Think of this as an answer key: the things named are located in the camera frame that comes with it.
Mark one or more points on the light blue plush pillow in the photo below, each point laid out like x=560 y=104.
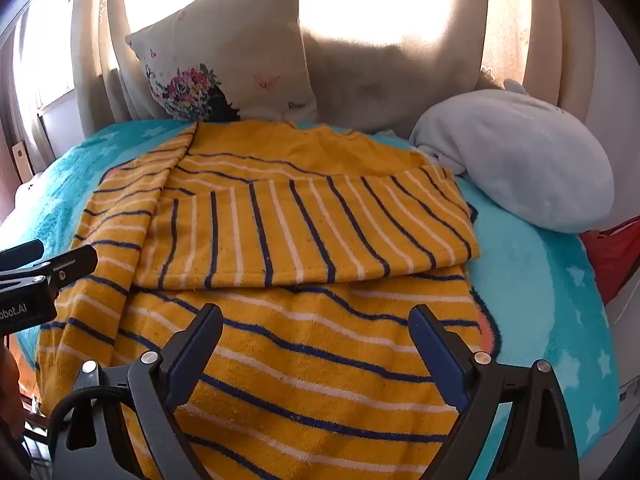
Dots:
x=525 y=160

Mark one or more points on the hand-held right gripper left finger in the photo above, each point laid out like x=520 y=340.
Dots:
x=192 y=355

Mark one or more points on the window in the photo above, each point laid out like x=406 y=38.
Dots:
x=50 y=50

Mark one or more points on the white wall device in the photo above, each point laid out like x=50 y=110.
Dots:
x=20 y=157

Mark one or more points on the beige curtain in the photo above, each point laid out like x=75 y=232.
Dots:
x=92 y=60

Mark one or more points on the teal star-print fleece blanket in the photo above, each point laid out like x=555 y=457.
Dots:
x=540 y=300

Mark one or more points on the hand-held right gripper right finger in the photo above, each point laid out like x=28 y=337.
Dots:
x=442 y=360

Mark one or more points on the red cloth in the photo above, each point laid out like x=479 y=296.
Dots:
x=615 y=255

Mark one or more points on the yellow striped garment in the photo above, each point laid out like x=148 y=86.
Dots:
x=300 y=240

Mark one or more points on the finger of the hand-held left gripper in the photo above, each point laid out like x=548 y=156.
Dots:
x=20 y=257
x=70 y=265

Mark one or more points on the cream floral print pillow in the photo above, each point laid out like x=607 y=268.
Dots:
x=225 y=50

